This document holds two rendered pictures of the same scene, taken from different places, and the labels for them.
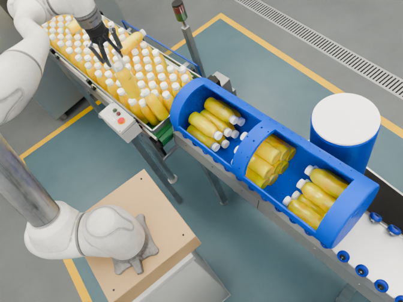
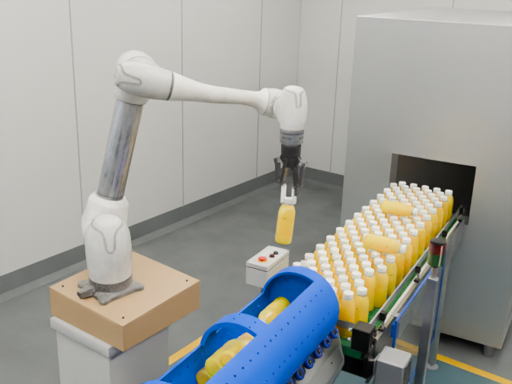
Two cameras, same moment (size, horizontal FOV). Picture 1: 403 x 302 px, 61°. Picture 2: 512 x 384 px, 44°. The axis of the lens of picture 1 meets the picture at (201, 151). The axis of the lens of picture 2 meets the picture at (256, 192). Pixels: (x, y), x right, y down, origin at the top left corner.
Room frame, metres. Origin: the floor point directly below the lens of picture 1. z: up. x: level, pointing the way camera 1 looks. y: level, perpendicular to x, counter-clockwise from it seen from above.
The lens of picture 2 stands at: (-0.33, -1.57, 2.23)
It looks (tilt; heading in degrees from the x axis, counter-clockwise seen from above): 19 degrees down; 51
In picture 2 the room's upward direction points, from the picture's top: 2 degrees clockwise
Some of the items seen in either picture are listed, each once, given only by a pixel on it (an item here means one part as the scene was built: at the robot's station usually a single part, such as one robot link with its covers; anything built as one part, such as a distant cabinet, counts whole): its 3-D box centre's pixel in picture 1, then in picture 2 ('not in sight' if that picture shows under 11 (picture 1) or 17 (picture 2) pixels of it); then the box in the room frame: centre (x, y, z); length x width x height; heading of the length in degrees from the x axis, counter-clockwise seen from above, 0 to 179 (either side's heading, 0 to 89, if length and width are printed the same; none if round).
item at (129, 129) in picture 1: (120, 121); (267, 266); (1.25, 0.32, 1.05); 0.20 x 0.10 x 0.10; 23
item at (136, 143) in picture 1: (156, 171); not in sight; (1.25, 0.32, 0.50); 0.04 x 0.04 x 1.00; 23
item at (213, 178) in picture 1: (215, 183); not in sight; (1.08, 0.01, 0.31); 0.06 x 0.06 x 0.63; 23
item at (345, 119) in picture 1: (345, 118); not in sight; (0.72, -0.63, 1.03); 0.28 x 0.28 x 0.01
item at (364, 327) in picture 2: (211, 87); (362, 337); (1.29, -0.20, 0.95); 0.10 x 0.07 x 0.10; 113
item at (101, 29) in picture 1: (98, 32); (290, 155); (1.21, 0.17, 1.58); 0.08 x 0.07 x 0.09; 113
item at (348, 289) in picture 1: (346, 293); not in sight; (0.17, -0.37, 0.31); 0.06 x 0.06 x 0.63; 23
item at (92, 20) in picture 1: (88, 16); (291, 136); (1.21, 0.17, 1.65); 0.09 x 0.09 x 0.06
